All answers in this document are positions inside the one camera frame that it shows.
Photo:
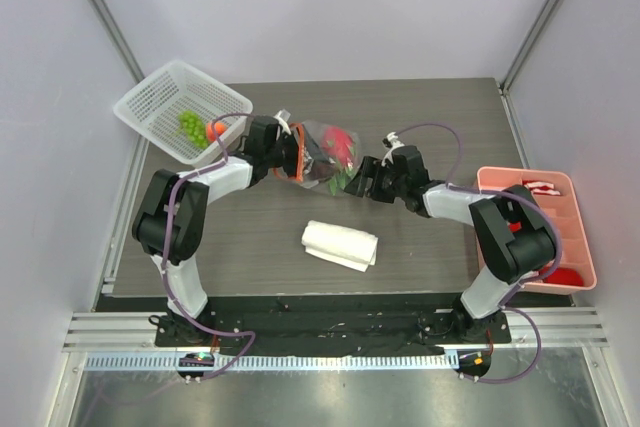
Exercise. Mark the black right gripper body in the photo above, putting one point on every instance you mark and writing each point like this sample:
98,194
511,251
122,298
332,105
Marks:
375,178

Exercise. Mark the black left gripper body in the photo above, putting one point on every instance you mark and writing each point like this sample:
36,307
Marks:
284,154

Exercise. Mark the dark purple fake fruit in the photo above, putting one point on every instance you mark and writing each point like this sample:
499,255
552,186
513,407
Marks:
318,169

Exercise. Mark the clear zip top bag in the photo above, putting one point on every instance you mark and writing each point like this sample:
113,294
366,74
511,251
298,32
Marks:
335,185

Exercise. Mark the red fake dragon fruit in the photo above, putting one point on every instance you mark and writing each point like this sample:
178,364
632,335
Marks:
340,146

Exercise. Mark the orange fake fruit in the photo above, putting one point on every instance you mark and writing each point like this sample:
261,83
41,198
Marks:
214,130

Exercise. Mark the green fake grapes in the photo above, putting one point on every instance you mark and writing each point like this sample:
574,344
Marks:
194,128

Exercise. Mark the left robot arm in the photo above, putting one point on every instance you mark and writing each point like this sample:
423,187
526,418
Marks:
170,222

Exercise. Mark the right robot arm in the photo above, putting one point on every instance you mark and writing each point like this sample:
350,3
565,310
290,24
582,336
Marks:
516,238

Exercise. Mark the folded white cloth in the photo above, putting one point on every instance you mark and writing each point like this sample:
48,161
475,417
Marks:
350,248

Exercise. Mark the red white item in tray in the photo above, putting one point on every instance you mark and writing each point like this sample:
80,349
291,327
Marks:
538,187

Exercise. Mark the pink compartment tray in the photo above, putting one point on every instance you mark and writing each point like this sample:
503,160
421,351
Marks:
563,211

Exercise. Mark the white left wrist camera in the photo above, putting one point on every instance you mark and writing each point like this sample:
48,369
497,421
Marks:
282,118

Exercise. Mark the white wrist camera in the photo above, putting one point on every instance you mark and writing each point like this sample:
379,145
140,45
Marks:
282,118
392,141

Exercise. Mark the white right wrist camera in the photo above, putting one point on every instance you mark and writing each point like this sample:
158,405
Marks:
392,141

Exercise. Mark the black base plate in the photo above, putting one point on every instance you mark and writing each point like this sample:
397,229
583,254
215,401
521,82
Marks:
331,326

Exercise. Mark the white slotted cable duct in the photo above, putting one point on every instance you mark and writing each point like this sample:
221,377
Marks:
195,361

